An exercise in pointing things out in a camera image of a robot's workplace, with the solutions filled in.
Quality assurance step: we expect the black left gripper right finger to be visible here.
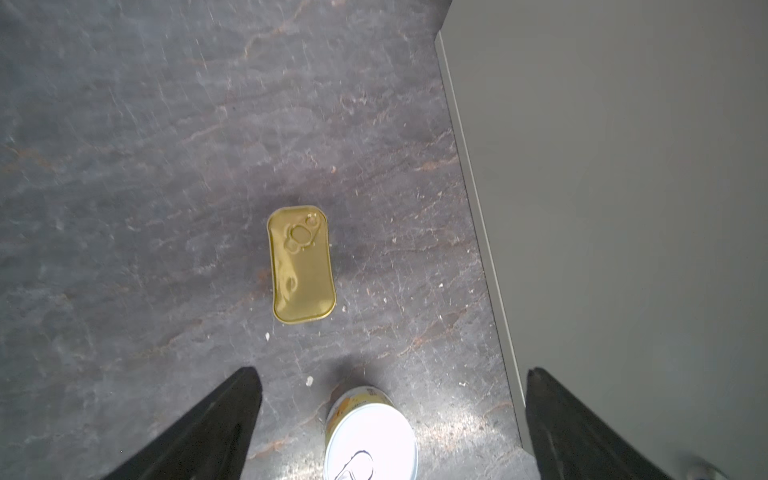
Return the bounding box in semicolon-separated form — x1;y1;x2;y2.
525;367;668;479

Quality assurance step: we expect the gold rectangular spam tin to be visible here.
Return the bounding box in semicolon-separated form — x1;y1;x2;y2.
267;205;336;324

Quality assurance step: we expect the grey metal cabinet counter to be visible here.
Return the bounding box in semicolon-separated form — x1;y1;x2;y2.
435;1;767;479

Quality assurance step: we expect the white lid can front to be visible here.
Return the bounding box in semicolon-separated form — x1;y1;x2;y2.
323;386;419;480

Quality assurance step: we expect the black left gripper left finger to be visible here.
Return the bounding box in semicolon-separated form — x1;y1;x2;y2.
106;366;262;479

